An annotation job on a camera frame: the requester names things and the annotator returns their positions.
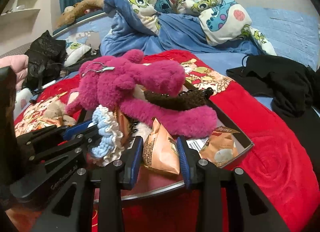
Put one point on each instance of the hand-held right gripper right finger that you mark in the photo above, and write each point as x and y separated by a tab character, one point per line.
183	167

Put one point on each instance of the orange triangular snack packet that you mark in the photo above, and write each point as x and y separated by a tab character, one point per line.
122	122
220	149
53	122
160	152

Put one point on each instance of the blue cartoon printed quilt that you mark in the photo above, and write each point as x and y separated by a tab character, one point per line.
130	34

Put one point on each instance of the black clothes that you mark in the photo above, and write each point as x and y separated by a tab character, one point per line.
275	79

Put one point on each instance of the large cartoon print pillow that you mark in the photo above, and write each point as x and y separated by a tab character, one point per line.
23	99

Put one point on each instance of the magenta plush toy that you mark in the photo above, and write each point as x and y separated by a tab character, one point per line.
150	79

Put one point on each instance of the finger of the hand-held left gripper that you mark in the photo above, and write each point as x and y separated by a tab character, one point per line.
62	145
75	129

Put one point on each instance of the red printed blanket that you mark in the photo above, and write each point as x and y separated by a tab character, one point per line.
270	159

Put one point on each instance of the white slim device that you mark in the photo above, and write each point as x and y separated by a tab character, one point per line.
48	84

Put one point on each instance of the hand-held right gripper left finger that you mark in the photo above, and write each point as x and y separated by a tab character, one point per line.
132	167

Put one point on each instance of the pink quilt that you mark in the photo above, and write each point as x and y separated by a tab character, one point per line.
15	62

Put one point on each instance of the brown plush dog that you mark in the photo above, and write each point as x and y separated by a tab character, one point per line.
85	3

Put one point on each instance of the grey bed headboard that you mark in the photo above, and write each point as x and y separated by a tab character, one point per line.
82	19

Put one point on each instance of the white wall shelf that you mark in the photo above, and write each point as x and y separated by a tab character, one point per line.
17	17

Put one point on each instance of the black lace garment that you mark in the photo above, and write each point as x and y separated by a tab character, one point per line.
94	52

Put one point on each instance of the black plastic bag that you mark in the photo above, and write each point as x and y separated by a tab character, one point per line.
42	54

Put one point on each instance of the grey fur scrunchie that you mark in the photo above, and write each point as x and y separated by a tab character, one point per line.
56	109

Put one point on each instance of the black shallow box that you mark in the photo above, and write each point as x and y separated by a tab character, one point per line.
155	183

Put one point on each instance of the brown fluffy hair claw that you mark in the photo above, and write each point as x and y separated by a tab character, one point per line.
170	102

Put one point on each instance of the small cartoon print pillow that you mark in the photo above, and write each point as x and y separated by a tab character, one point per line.
75	49

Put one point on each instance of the blue bed sheet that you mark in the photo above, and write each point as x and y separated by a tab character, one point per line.
287	29

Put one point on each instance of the blue white crocheted scrunchie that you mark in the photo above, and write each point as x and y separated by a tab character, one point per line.
105	134

